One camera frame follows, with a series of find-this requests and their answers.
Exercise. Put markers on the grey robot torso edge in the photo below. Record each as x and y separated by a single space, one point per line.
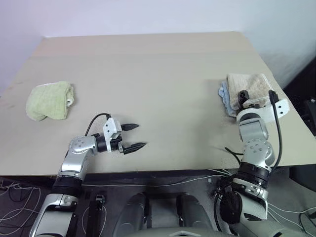
180 232

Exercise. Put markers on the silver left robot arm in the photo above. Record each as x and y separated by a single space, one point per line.
71 163

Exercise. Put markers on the black clamp bracket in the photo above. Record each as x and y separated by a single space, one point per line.
98 201

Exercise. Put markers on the beige towel with embroidered logo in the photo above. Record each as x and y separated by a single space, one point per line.
254 84

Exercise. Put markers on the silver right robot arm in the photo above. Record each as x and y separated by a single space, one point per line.
254 153

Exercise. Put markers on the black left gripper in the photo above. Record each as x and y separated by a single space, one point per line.
119 145

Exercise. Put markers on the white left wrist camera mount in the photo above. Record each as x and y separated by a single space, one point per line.
109 129

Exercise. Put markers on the green towel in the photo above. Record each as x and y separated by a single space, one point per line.
47 102

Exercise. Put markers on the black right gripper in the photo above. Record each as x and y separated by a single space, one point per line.
243 98

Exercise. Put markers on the dark grey rounded shape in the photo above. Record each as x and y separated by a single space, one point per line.
192 212
134 214

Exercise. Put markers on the light blue folded towel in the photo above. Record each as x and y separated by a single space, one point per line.
223 95

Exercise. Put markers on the black table frame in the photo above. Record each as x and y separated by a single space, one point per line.
138 176

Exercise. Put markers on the black equipment beside table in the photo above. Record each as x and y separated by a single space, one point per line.
309 116

